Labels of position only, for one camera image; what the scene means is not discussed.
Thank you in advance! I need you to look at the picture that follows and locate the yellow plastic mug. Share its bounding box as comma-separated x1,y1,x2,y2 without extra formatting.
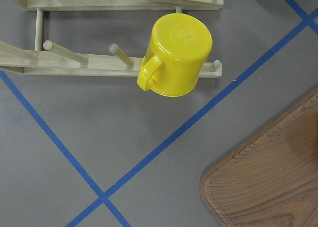
137,13,213,97

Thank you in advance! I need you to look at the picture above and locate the brown wooden tray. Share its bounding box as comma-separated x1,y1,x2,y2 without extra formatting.
200,89,318,227

